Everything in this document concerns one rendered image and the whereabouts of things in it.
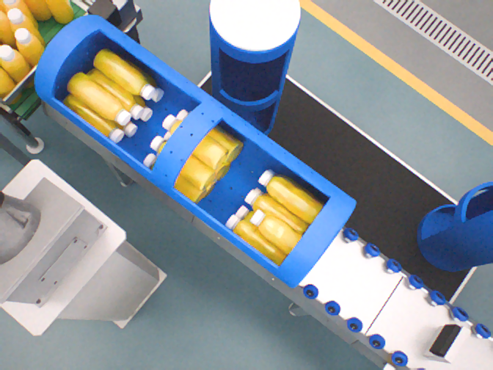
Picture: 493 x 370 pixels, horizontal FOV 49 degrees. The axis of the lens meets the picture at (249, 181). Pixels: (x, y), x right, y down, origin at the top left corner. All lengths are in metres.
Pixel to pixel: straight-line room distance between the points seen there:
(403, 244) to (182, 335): 1.06
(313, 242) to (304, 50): 1.71
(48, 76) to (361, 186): 1.50
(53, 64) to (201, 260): 1.31
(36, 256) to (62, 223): 0.08
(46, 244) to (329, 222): 0.63
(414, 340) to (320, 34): 1.76
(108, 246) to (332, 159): 1.38
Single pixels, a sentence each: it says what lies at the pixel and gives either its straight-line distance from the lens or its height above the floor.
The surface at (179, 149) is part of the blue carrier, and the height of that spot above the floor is 1.22.
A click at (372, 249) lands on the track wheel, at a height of 0.98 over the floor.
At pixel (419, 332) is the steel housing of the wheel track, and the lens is 1.67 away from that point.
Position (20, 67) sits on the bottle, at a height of 1.03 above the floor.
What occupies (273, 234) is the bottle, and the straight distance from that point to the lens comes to 1.39.
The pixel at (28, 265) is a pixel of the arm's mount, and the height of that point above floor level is 1.39.
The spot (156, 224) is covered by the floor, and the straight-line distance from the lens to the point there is 2.56.
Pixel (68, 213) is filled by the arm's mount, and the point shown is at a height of 1.38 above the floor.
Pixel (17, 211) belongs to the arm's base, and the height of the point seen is 1.36.
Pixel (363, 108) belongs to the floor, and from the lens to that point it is 2.80.
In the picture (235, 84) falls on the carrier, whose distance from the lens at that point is 2.51.
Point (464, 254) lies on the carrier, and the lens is 2.22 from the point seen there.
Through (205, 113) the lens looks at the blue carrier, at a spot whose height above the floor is 1.22.
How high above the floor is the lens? 2.50
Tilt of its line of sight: 75 degrees down
